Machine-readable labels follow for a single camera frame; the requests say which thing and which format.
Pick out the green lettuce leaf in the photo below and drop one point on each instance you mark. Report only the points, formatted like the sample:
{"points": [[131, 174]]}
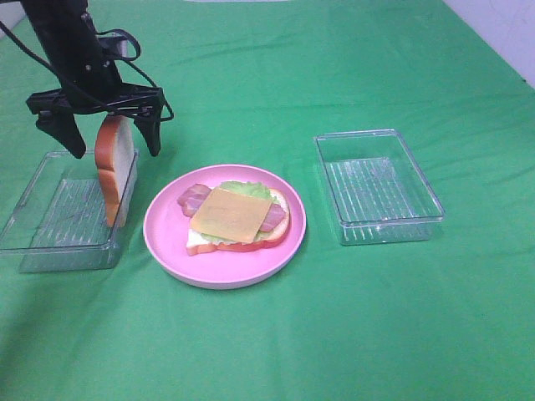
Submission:
{"points": [[251, 188]]}

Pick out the dark red bacon strip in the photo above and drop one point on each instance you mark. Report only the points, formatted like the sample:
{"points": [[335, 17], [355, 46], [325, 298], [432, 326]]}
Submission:
{"points": [[194, 194]]}

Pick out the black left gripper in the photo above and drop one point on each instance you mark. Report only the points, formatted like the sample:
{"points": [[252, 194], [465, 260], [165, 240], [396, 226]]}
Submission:
{"points": [[56, 108]]}

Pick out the clear right plastic container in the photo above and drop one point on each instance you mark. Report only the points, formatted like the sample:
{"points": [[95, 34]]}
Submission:
{"points": [[378, 192]]}

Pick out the green tablecloth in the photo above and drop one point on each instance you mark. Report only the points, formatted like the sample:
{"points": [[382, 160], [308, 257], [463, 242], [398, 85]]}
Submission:
{"points": [[451, 318]]}

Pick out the clear plastic container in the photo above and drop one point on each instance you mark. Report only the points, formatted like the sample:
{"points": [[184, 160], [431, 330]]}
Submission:
{"points": [[59, 223], [378, 192]]}

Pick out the pink bacon strip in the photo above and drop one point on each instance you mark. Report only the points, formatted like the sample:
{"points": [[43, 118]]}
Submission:
{"points": [[274, 216]]}

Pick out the yellow cheese slice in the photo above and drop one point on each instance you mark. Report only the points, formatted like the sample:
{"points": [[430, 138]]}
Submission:
{"points": [[230, 215]]}

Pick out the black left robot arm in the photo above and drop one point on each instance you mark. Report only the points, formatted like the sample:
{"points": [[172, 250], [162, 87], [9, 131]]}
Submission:
{"points": [[83, 60]]}

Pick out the pink round plate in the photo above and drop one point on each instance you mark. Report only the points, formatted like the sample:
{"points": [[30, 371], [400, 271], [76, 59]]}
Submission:
{"points": [[165, 232]]}

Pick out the clear left plastic container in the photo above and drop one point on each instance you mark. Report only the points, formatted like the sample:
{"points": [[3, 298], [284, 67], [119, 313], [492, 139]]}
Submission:
{"points": [[59, 223]]}

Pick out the white bread slice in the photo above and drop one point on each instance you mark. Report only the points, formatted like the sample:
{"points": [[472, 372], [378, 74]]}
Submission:
{"points": [[196, 244], [113, 154]]}

